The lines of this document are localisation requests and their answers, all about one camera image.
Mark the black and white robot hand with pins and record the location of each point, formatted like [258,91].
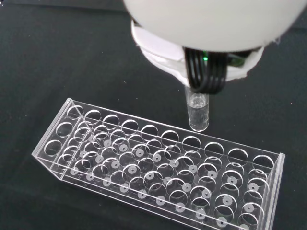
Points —
[211,26]

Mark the clear plastic test tube rack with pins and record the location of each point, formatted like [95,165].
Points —
[158,167]

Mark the black bench cloth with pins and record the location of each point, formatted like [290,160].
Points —
[72,60]

